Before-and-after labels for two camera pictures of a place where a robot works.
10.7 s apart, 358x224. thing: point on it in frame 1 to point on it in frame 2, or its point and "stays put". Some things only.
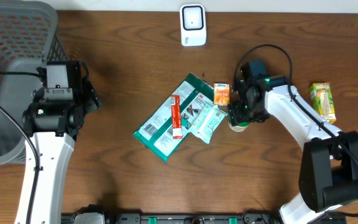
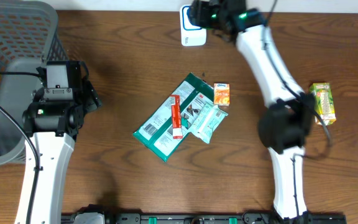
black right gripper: (236, 114) to (205, 14)
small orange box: (221, 94) stays put
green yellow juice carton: (322, 98) stays put
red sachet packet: (176, 117) stays put
